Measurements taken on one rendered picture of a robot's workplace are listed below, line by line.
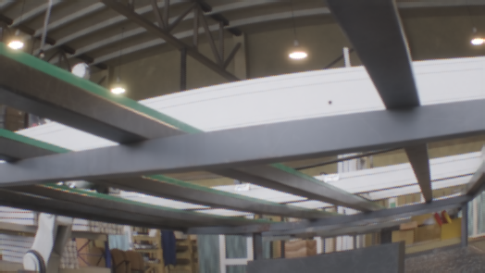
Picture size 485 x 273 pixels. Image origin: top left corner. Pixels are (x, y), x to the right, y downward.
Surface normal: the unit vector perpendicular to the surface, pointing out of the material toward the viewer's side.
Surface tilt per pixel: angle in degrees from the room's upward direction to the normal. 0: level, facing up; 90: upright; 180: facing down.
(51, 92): 90
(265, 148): 90
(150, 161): 90
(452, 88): 90
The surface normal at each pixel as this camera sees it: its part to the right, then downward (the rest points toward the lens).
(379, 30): 0.05, 0.98
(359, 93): -0.36, -0.16
